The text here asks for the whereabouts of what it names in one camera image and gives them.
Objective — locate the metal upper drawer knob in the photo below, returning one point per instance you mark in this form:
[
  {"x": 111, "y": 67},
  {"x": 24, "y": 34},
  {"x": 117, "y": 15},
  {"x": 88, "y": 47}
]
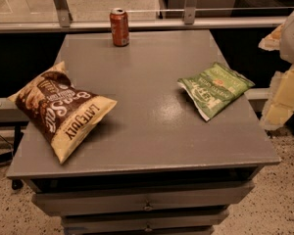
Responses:
[{"x": 148, "y": 207}]

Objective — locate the left metal railing post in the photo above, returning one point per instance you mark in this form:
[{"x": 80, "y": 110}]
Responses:
[{"x": 63, "y": 12}]

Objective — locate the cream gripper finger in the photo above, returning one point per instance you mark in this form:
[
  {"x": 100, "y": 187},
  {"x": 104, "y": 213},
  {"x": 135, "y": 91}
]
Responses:
[
  {"x": 279, "y": 107},
  {"x": 272, "y": 41}
]

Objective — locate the grey cabinet behind glass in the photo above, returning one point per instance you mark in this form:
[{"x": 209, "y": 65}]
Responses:
[{"x": 173, "y": 9}]

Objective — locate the metal lower drawer knob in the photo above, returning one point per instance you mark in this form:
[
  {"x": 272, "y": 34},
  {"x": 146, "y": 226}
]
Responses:
[{"x": 148, "y": 229}]

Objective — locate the grey drawer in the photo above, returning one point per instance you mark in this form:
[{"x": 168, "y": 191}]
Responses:
[
  {"x": 137, "y": 221},
  {"x": 134, "y": 199}
]

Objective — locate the orange soda can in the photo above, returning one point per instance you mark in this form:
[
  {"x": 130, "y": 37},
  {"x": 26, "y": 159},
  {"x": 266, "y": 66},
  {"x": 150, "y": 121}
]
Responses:
[{"x": 119, "y": 27}]

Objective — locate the horizontal metal window rail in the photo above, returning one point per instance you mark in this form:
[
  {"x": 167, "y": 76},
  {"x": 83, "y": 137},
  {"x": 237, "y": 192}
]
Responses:
[{"x": 166, "y": 24}]

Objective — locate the brown Late July chip bag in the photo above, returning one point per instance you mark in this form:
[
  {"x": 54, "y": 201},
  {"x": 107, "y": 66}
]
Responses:
[{"x": 63, "y": 114}]

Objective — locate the metal railing post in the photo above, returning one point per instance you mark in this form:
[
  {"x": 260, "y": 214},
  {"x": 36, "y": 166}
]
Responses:
[
  {"x": 189, "y": 11},
  {"x": 63, "y": 12}
]

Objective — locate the metal drawer knob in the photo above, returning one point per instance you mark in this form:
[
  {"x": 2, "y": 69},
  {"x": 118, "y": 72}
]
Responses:
[
  {"x": 148, "y": 207},
  {"x": 148, "y": 229}
]

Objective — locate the grey upper drawer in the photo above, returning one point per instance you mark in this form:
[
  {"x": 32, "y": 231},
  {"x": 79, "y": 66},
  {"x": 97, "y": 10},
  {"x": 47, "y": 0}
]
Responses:
[{"x": 134, "y": 199}]

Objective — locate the grey lower drawer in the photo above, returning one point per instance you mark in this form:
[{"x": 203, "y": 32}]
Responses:
[{"x": 137, "y": 221}]

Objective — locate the right metal railing post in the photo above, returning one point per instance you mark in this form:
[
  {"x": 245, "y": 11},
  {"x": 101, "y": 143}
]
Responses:
[{"x": 189, "y": 11}]

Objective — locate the green jalapeno chip bag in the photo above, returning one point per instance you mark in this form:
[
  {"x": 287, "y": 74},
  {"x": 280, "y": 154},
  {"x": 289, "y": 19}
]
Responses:
[{"x": 214, "y": 88}]

